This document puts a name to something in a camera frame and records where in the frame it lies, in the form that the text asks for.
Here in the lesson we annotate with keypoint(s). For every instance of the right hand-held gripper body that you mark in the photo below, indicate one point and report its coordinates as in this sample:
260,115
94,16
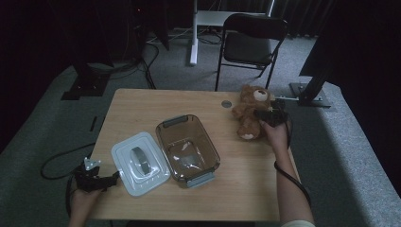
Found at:
277,115

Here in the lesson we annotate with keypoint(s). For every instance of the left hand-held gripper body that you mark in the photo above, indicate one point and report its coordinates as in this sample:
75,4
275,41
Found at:
90,181

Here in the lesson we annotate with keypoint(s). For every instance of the brown teddy bear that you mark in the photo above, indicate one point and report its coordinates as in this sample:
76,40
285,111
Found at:
249,107

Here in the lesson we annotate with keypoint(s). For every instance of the white box lid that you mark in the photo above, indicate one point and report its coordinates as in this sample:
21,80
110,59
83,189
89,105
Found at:
140,164

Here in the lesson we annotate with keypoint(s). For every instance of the brown transparent storage box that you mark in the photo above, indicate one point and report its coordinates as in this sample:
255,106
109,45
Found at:
189,151

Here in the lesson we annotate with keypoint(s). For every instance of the person's left hand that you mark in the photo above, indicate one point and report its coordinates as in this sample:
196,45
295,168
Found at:
83,201

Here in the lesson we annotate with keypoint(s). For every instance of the person's right hand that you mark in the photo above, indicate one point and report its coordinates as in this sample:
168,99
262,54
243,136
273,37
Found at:
278,137

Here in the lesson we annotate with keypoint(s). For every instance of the grey round table grommet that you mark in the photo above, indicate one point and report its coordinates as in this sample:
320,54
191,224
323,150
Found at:
226,104

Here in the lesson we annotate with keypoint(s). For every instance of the black stand base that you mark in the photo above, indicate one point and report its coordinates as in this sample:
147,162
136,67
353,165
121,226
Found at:
310,94
86,85

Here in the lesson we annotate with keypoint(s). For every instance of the black tape strip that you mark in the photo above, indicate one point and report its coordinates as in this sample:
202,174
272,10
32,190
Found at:
93,124

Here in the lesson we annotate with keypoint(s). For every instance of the black folding chair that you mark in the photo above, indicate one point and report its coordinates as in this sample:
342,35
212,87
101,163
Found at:
249,47

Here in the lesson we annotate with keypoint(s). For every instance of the black curtain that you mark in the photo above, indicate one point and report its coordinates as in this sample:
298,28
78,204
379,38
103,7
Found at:
362,63

